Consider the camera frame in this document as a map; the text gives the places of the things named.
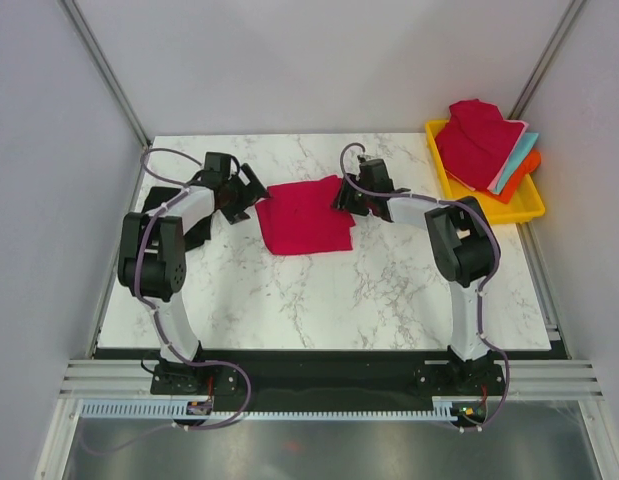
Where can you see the white slotted cable duct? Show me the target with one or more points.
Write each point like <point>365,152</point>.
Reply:
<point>183,410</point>

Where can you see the yellow plastic tray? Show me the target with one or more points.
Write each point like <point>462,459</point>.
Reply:
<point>524,205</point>

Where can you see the left aluminium corner post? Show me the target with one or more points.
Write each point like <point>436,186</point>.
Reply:
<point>97,55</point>

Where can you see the folded black t shirt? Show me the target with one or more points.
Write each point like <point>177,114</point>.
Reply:
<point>197,235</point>

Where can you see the crimson t shirt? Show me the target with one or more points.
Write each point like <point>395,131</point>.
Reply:
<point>476,145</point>
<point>298,218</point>

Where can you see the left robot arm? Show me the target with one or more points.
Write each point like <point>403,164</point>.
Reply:
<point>152,253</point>

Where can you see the teal t shirt in tray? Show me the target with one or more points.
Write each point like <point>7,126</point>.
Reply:
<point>524,145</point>

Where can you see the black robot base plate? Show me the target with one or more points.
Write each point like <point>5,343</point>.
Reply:
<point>333,380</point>

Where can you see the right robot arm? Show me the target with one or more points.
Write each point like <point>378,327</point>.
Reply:
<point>462,242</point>

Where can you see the pink t shirt in tray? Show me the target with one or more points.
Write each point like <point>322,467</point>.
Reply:
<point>504,165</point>

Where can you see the crimson t shirt in tray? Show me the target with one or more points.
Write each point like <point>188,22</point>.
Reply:
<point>476,145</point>

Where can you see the right aluminium corner post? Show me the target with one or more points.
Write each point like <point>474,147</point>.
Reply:
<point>550,53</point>

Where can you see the aluminium front rail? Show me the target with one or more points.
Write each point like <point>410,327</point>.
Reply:
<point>530,380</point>

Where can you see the orange t shirt in tray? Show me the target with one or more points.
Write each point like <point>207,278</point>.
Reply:
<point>530,163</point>

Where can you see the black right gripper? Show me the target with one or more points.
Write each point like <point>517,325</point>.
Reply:
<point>345,200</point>

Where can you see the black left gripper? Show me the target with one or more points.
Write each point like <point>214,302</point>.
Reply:
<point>253,186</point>

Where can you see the aluminium corner post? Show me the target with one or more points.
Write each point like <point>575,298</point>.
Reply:
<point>97,55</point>
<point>550,53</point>

